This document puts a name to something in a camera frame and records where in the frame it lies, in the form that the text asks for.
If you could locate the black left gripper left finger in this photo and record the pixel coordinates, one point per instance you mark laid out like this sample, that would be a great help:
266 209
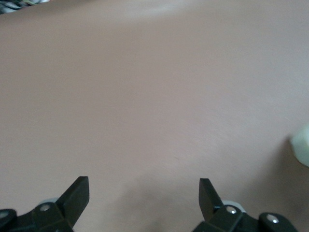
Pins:
70 207

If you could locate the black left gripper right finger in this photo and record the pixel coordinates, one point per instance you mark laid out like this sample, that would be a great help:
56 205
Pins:
212 212

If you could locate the clear tennis ball can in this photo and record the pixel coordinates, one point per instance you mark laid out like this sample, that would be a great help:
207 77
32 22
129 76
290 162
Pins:
301 145

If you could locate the grey striped clutter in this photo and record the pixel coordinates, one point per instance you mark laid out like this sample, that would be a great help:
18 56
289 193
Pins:
12 6

